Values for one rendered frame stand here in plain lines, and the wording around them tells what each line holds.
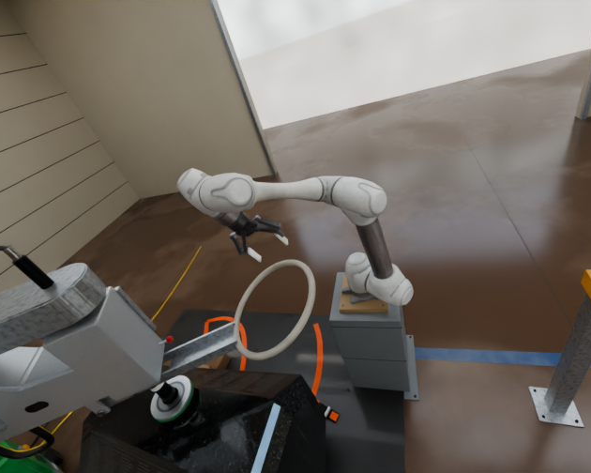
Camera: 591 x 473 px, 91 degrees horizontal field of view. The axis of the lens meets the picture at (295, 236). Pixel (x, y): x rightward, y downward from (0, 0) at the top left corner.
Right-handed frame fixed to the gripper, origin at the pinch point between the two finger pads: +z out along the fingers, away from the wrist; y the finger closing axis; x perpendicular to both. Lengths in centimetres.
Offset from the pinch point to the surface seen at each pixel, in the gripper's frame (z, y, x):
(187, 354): 18, 70, 10
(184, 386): 32, 87, 15
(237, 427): 46, 61, 37
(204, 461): 40, 73, 48
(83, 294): -37, 53, 15
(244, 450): 47, 56, 46
